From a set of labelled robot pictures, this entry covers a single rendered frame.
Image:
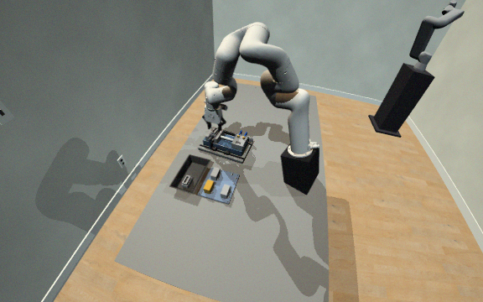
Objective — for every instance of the yellow rectangular block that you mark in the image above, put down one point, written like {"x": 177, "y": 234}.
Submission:
{"x": 208, "y": 186}

